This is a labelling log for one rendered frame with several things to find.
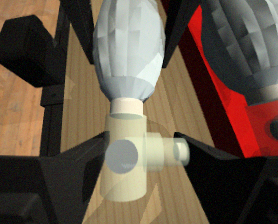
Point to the red tray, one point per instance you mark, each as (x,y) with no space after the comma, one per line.
(224,123)

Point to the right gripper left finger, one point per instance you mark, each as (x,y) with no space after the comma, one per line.
(65,183)

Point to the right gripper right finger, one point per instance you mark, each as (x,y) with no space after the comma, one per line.
(226,185)

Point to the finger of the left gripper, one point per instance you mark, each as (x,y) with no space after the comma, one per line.
(79,13)
(179,14)

